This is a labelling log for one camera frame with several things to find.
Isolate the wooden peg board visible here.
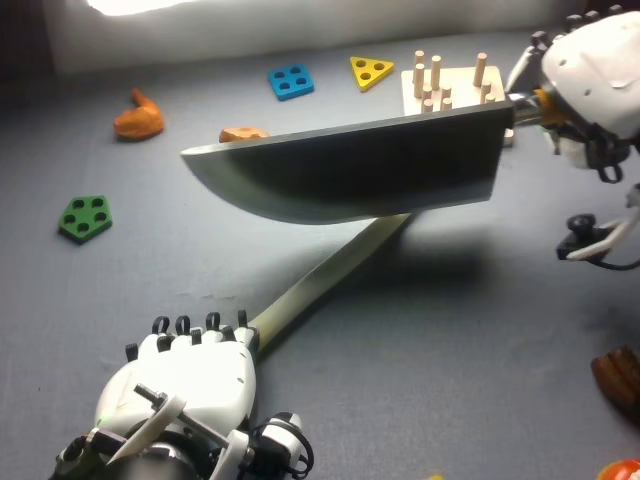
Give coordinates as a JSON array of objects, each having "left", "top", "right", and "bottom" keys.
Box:
[{"left": 399, "top": 49, "right": 516, "bottom": 150}]

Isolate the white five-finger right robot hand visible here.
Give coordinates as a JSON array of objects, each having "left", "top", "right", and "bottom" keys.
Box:
[{"left": 504, "top": 3, "right": 640, "bottom": 185}]

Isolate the grey table cloth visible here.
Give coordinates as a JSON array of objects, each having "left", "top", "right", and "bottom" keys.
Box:
[{"left": 0, "top": 29, "right": 640, "bottom": 480}]

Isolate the long leek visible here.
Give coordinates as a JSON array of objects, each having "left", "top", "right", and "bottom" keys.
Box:
[{"left": 248, "top": 212, "right": 415, "bottom": 357}]

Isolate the brown ridged toy food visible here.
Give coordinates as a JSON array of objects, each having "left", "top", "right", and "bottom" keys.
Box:
[{"left": 589, "top": 344, "right": 640, "bottom": 429}]

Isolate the steel cleaver knife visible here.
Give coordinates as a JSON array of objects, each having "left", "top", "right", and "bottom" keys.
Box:
[{"left": 179, "top": 87, "right": 557, "bottom": 227}]

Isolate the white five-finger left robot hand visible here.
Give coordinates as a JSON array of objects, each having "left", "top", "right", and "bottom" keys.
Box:
[{"left": 93, "top": 308, "right": 317, "bottom": 477}]

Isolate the orange crescent toy food piece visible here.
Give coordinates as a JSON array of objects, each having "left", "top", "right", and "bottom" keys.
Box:
[{"left": 218, "top": 126, "right": 271, "bottom": 145}]

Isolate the orange toy chicken leg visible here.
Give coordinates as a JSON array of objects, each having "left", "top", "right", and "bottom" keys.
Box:
[{"left": 113, "top": 87, "right": 165, "bottom": 142}]

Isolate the green pentagon block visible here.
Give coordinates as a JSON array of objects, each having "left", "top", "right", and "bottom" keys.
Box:
[{"left": 57, "top": 194, "right": 114, "bottom": 246}]

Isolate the blue square block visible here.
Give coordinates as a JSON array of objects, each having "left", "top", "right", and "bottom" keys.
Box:
[{"left": 267, "top": 64, "right": 316, "bottom": 103}]

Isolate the yellow triangle three-hole block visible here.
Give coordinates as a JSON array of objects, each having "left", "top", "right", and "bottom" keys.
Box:
[{"left": 348, "top": 55, "right": 395, "bottom": 94}]

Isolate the orange toy with cream rim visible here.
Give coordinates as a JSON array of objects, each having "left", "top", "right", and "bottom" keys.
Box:
[{"left": 597, "top": 458, "right": 640, "bottom": 480}]

